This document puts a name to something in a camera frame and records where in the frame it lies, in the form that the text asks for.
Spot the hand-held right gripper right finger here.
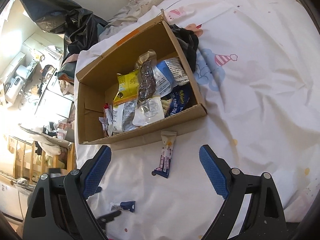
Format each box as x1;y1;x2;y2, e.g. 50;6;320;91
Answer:
199;144;288;240

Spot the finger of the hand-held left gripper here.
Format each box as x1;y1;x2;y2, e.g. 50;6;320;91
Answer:
96;210;122;230

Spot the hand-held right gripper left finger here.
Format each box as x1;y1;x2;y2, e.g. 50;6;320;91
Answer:
22;145;112;240

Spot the small white blue sachet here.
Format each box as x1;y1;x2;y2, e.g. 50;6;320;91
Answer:
109;201;136;213

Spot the purple white snack bar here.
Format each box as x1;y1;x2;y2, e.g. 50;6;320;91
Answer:
152;131;177;179

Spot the silver red snack bar packet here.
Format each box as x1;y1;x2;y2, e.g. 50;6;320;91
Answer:
99;103;114;138

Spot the grey silver snack bag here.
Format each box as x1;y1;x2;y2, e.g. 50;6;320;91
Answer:
112;101;139;135

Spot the brown cardboard box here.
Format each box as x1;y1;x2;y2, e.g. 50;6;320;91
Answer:
75;9;208;145

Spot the white translucent snack packet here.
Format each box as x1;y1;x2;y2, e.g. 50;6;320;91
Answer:
132;96;165;127

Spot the dark blue snack packet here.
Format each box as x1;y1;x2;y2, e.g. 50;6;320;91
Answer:
165;85;192;117

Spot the yellow snack packet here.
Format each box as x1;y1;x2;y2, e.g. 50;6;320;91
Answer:
113;70;140;104

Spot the brown jerky snack packet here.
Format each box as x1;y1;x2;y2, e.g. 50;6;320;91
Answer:
137;50;157;103

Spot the blue white snack bag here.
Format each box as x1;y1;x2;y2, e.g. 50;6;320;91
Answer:
152;57;189;98

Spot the heap of light laundry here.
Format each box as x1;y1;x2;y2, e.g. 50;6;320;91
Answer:
20;121;75;155

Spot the wooden rack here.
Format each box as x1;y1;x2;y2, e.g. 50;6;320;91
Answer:
7;135;73;180

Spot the white cabinet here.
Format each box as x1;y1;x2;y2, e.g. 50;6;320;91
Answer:
35;90;73;119

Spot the white printed bed sheet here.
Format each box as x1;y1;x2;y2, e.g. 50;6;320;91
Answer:
74;0;320;240

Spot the pile of clothes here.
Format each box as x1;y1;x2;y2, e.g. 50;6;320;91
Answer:
59;55;78;83

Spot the dark grey cloth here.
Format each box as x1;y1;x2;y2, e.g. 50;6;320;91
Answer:
170;24;200;73

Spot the black plastic bag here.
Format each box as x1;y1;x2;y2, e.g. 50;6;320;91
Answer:
17;0;108;63

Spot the floral grey quilt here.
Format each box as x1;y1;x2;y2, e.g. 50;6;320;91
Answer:
99;0;200;40

